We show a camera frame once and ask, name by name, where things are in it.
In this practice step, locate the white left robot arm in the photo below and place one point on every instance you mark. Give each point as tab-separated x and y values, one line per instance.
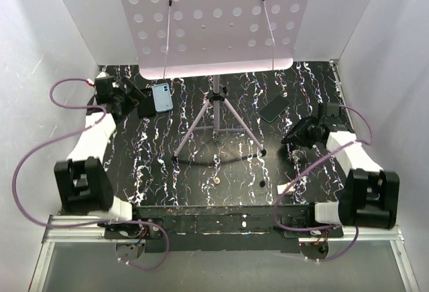
83	184

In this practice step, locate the black smartphone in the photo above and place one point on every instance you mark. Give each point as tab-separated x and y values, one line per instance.
270	112

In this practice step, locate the aluminium frame rail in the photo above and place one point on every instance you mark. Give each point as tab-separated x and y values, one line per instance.
317	239

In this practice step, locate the black phone beside blue case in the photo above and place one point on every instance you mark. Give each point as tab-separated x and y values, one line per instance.
146	107

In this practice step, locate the black metal base plate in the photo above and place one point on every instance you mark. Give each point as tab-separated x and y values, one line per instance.
217	228

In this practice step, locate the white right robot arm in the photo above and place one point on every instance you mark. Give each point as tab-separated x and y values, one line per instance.
370	195

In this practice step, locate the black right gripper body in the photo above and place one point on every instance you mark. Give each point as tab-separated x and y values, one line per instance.
311	125

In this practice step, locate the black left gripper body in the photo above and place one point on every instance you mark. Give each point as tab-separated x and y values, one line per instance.
123	100

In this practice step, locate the light blue phone case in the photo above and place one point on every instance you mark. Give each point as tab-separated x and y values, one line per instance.
162	98

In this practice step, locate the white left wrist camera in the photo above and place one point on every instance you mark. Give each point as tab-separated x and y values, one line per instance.
102	75

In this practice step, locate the white perforated music stand desk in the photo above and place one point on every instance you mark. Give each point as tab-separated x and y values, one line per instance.
184	38

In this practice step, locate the small white beige block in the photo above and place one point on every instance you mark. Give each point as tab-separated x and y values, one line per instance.
288	188

